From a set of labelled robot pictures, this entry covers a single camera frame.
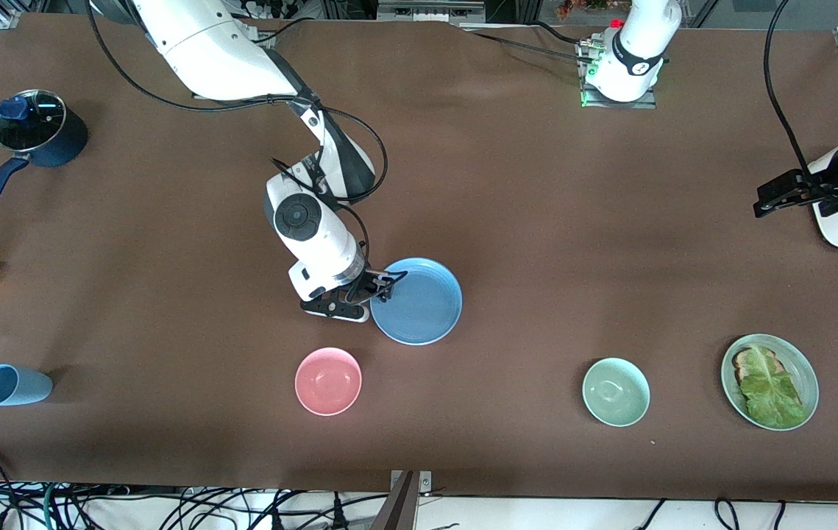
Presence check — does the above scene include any blue plate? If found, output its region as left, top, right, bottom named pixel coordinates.
left=369, top=258, right=464, bottom=346

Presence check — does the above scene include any pink bowl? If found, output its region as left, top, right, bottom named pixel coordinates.
left=294, top=347, right=363, bottom=417

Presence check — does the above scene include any toast bread slice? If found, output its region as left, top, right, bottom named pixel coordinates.
left=732, top=347, right=786, bottom=384

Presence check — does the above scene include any brown table cloth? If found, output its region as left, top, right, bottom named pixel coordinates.
left=0, top=13, right=838, bottom=503

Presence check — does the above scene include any green plate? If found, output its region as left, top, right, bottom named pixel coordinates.
left=720, top=333, right=820, bottom=431

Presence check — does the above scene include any green lettuce leaf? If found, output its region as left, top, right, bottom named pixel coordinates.
left=737, top=346, right=808, bottom=429

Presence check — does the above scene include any green bowl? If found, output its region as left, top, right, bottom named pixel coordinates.
left=582, top=357, right=651, bottom=428

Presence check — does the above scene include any dark blue saucepan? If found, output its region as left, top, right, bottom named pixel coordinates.
left=0, top=90, right=88, bottom=219

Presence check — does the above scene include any blue cup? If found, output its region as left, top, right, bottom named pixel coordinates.
left=0, top=364, right=54, bottom=407

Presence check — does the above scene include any glass lid blue knob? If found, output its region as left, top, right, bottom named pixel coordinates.
left=0, top=90, right=67, bottom=153

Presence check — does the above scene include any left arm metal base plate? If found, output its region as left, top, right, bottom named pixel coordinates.
left=577, top=37, right=658, bottom=110

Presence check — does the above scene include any grey metal mount bracket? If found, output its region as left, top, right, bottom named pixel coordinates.
left=390, top=471, right=433, bottom=492

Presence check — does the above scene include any dark camera pole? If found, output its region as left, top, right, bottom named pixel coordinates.
left=371, top=471, right=419, bottom=530

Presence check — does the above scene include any black table cable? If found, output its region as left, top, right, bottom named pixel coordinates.
left=455, top=22, right=590, bottom=61

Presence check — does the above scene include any green floor cable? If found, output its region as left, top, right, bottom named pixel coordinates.
left=40, top=482, right=59, bottom=530

